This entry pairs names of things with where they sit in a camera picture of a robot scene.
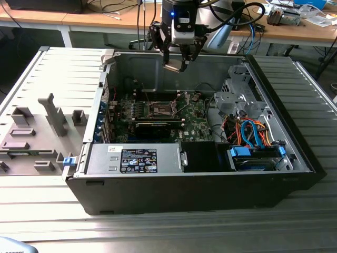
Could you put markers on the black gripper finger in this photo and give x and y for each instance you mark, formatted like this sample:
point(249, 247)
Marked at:
point(158, 37)
point(198, 48)

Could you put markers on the silver cpu green rim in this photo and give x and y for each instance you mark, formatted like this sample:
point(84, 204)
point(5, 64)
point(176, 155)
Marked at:
point(173, 64)

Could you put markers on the thin metal locking lever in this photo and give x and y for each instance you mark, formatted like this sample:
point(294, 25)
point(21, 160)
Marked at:
point(147, 95)

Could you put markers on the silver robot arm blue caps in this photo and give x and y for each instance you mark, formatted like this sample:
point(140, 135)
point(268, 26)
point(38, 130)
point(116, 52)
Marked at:
point(223, 31)

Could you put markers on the cpu socket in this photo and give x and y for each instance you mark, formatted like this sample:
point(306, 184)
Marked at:
point(160, 108)

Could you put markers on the copper fin cpu cooler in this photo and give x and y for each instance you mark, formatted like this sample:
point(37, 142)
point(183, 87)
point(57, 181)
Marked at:
point(274, 16)

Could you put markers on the round coin battery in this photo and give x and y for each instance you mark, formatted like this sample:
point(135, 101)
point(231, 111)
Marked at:
point(194, 98)

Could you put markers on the black box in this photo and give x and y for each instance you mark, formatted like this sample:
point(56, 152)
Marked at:
point(238, 15)

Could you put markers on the silver metal drive cage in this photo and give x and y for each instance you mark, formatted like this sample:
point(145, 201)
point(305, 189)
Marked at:
point(229, 100)

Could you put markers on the green motherboard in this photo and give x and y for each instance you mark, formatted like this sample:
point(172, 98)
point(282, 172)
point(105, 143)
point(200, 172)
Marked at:
point(194, 124)

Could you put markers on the wooden desk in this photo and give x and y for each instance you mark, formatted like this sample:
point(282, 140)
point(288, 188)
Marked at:
point(79, 19)

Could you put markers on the green RAM stick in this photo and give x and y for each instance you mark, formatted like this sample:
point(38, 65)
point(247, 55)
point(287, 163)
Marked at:
point(158, 121)

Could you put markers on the black graphics card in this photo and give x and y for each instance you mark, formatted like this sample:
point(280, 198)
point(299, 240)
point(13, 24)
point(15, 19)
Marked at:
point(152, 130)

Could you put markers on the grey optical drive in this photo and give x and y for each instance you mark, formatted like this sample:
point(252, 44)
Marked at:
point(291, 17)

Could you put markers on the black device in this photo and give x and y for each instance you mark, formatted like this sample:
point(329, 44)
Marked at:
point(44, 5)

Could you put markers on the blue box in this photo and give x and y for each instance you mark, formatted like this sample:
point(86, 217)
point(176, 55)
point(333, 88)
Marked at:
point(310, 3)

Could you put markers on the clear plastic bag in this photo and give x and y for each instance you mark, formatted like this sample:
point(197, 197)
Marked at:
point(319, 21)

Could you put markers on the hard disk in blue carrier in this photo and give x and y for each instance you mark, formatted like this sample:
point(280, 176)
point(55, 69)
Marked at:
point(250, 164)

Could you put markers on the silver power supply black label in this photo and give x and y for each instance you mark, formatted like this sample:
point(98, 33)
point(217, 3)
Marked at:
point(102, 158)

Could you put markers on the black pc case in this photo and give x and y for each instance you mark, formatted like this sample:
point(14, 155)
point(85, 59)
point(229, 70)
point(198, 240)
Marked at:
point(184, 195)

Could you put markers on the blue case latch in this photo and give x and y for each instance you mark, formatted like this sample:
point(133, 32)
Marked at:
point(69, 161)

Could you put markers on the grey parts rack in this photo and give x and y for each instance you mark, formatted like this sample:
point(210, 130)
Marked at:
point(39, 137)

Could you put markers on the grey rounded device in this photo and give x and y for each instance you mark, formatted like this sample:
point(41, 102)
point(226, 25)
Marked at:
point(13, 246)

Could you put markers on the white camera with black bracket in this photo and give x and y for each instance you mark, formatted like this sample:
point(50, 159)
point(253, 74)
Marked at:
point(184, 34)

